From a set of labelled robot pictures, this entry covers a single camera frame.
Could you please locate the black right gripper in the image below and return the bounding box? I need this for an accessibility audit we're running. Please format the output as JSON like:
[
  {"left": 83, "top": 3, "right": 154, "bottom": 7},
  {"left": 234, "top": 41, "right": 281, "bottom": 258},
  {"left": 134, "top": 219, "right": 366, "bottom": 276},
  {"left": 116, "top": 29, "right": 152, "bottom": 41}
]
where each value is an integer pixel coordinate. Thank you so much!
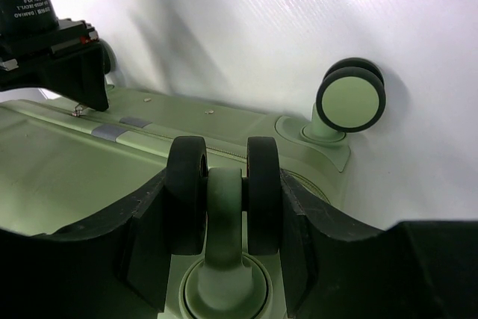
[{"left": 1, "top": 19, "right": 112, "bottom": 111}]

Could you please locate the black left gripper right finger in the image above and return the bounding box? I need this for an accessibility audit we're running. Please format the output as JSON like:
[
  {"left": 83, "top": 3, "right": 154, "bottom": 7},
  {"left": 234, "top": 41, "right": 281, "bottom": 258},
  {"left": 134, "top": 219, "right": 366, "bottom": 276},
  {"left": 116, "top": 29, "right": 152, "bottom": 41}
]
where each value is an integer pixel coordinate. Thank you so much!
[{"left": 280, "top": 172, "right": 477, "bottom": 318}]

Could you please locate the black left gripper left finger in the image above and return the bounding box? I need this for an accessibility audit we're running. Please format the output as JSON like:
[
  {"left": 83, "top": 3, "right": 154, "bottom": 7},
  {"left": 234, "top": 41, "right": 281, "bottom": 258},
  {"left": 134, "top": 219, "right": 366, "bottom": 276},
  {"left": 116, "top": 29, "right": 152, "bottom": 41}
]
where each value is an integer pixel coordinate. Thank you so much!
[{"left": 1, "top": 173, "right": 171, "bottom": 318}]

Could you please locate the green hardshell suitcase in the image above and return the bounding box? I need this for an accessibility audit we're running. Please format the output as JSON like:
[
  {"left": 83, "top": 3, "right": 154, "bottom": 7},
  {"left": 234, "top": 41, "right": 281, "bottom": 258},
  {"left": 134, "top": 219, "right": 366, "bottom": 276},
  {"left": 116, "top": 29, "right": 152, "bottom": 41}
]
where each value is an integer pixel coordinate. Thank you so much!
[{"left": 1, "top": 58, "right": 386, "bottom": 318}]

